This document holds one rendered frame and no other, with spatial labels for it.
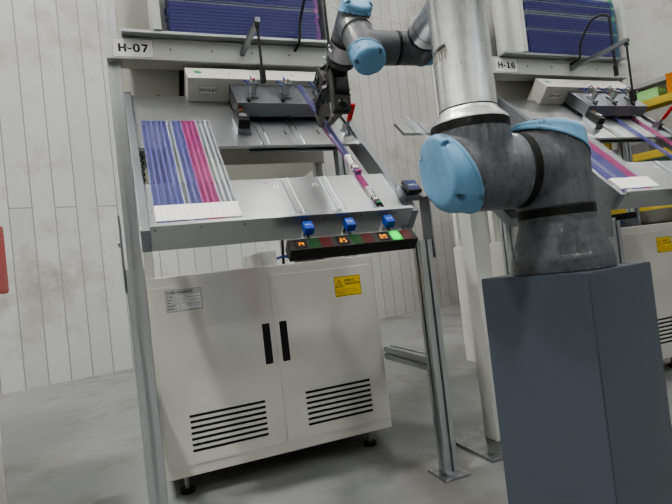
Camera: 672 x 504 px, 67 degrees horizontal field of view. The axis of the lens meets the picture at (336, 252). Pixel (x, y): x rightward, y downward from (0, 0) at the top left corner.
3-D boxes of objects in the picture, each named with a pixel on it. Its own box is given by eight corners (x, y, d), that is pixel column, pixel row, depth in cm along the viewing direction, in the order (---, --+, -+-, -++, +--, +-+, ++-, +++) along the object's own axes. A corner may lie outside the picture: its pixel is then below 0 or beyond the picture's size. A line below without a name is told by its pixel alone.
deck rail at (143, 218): (151, 251, 116) (150, 230, 112) (142, 252, 115) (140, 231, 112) (132, 110, 165) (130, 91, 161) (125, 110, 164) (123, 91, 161)
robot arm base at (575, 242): (636, 262, 79) (628, 198, 79) (583, 272, 70) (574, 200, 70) (547, 268, 91) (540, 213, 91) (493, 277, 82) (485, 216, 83)
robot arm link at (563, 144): (616, 199, 77) (605, 110, 77) (542, 206, 73) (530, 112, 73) (559, 210, 88) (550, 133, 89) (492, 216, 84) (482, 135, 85)
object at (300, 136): (356, 156, 166) (359, 142, 163) (139, 163, 142) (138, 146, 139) (323, 110, 189) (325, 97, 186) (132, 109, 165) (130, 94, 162)
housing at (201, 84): (326, 118, 187) (332, 81, 178) (188, 118, 169) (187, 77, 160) (319, 108, 193) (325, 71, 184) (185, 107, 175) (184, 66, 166)
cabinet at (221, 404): (394, 445, 165) (372, 254, 166) (167, 505, 139) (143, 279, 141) (326, 403, 225) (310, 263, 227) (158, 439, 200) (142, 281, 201)
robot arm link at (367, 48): (406, 47, 110) (391, 18, 116) (357, 47, 107) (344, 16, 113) (396, 78, 117) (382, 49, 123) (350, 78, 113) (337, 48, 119)
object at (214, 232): (406, 229, 140) (413, 207, 136) (151, 252, 116) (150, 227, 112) (404, 226, 141) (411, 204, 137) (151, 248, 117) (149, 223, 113)
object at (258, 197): (407, 218, 139) (410, 209, 137) (150, 239, 115) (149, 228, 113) (379, 180, 152) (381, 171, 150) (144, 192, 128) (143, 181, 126)
